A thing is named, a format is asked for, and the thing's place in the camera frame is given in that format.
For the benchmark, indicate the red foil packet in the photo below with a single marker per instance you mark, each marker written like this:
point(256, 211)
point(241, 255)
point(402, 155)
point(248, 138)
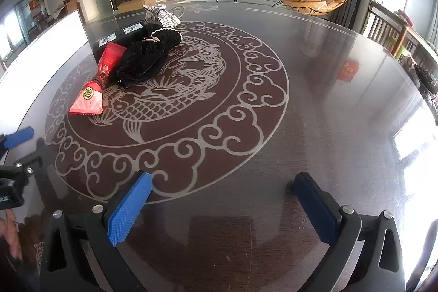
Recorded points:
point(87, 97)

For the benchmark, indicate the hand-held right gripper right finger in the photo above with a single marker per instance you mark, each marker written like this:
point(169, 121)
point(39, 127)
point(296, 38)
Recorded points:
point(316, 210)

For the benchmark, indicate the brown cardboard box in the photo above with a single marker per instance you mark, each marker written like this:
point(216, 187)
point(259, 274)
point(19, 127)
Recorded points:
point(137, 4)

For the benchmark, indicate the black cardboard box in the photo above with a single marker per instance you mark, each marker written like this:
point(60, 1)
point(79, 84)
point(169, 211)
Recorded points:
point(119, 37)

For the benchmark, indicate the silver rhinestone hair clip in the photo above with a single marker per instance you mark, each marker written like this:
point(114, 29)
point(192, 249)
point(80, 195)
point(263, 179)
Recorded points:
point(160, 15)

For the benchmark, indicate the dark patterned glass desktop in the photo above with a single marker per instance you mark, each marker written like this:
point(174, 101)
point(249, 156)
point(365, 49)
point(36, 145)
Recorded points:
point(325, 90)

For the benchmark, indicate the cluttered wooden side table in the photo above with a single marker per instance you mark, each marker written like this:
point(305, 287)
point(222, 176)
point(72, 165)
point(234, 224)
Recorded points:
point(422, 69)

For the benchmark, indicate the black velvet pouch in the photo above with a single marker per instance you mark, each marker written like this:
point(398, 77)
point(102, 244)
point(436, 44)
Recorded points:
point(143, 59)

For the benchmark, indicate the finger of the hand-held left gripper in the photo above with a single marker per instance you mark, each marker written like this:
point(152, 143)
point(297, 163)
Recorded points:
point(20, 137)
point(29, 166)

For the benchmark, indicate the wooden slat chair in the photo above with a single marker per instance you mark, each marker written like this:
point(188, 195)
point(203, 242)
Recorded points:
point(381, 27)

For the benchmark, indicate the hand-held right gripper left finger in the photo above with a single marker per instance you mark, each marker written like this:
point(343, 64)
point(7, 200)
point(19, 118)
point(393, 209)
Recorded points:
point(128, 210)

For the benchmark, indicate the person's left hand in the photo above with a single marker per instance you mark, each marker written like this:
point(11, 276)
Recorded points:
point(10, 234)

